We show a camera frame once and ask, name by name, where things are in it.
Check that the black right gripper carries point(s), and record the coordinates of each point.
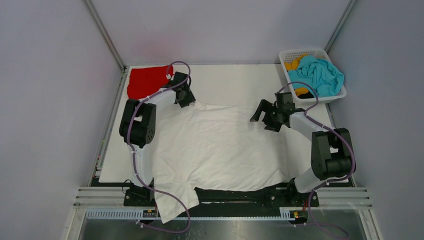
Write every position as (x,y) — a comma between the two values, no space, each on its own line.
(267,106)

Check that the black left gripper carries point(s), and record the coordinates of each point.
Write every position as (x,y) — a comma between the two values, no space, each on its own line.
(189,99)

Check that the white t shirt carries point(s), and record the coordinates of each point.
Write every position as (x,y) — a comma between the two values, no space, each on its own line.
(212,147)

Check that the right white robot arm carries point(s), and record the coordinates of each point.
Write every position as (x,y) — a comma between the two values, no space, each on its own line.
(332,158)

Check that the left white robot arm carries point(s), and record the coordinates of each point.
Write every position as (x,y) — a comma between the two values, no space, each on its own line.
(139,120)

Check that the folded red t shirt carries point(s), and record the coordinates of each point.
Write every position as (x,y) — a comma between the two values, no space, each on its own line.
(144,82)

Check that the yellow t shirt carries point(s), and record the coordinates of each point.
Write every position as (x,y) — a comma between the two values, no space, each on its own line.
(293,66)

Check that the white plastic laundry basket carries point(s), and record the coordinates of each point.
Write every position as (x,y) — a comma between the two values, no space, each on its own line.
(289,56)

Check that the teal t shirt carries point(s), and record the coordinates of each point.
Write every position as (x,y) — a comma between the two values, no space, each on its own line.
(317,75)

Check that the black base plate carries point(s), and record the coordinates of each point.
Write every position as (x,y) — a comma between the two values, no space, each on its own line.
(278,195)

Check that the aluminium frame rail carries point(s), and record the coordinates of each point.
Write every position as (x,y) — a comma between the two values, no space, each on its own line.
(108,203)

